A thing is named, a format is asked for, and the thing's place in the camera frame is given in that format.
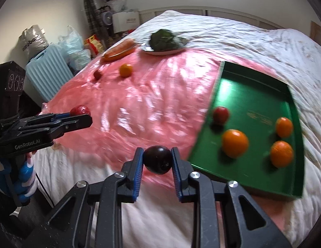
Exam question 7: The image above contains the carrot on orange plate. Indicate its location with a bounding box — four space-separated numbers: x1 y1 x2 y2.
101 44 137 62

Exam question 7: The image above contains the dark purple plum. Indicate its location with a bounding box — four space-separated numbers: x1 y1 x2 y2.
143 146 173 175

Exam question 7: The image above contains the black cable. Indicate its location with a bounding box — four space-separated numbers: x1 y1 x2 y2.
34 172 55 208

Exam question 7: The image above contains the wooden headboard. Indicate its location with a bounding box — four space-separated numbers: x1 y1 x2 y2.
310 21 321 44

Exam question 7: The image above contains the silver printed bag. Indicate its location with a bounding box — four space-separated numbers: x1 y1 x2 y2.
18 24 48 57

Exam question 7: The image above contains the red and yellow box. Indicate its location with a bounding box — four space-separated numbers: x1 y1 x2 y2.
84 34 107 56

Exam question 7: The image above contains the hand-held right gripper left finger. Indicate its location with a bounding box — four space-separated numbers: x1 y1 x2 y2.
34 147 145 248

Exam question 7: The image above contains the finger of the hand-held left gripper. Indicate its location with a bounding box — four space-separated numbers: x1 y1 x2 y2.
19 112 72 130
47 114 93 142

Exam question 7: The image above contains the pink plastic sheet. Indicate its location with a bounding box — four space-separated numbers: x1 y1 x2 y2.
41 47 287 230

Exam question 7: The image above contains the large orange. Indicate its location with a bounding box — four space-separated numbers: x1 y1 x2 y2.
222 129 249 159

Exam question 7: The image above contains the plaid scarf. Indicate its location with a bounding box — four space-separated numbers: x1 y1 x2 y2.
83 0 109 49

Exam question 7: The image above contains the light blue suitcase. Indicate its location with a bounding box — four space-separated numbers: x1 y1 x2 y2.
26 44 74 102

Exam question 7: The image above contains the white plastic bag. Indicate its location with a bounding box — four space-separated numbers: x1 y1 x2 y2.
109 0 127 12

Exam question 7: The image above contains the green leafy vegetable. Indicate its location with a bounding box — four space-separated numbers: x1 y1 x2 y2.
149 29 185 51

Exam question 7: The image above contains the white cardboard box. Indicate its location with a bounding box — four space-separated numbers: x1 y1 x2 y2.
112 11 140 33

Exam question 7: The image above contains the white panelled cabinet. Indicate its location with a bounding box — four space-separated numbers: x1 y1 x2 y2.
138 5 282 29

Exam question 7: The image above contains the person's left hand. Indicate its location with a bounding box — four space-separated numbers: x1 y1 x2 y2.
0 152 38 207

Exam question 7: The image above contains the small orange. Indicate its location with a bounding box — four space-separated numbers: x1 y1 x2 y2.
270 141 294 167
119 64 133 77
275 117 294 138

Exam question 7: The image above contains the clear plastic bag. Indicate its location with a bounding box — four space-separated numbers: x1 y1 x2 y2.
67 49 92 71

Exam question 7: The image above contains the green cardboard box tray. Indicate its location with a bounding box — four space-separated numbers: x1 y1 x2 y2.
188 61 305 199

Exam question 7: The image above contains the light blue plastic bag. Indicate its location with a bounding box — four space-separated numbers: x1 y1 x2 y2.
58 25 85 55

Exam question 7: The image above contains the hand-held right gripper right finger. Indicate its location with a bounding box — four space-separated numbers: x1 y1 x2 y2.
171 147 293 248

